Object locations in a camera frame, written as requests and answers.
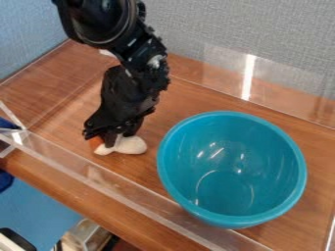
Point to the blue object at left edge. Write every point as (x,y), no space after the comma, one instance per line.
(6,148)

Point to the clear acrylic left bracket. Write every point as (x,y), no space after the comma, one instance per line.
(12,131)

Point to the blue plastic bowl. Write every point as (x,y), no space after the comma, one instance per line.
(231,168)

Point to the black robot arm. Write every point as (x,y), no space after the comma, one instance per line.
(111,25)

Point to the grey metal box below table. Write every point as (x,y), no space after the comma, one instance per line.
(86,236)

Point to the clear acrylic barrier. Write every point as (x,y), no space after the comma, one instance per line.
(136,213)
(287,89)

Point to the clear acrylic back barrier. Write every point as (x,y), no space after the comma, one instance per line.
(287,89)

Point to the clear acrylic front barrier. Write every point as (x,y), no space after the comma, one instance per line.
(136,213)

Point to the white and orange toy mushroom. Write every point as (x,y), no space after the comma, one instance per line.
(128,145)

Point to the black and white device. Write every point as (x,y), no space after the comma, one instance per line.
(12,242)

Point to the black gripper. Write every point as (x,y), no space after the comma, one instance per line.
(124,106)

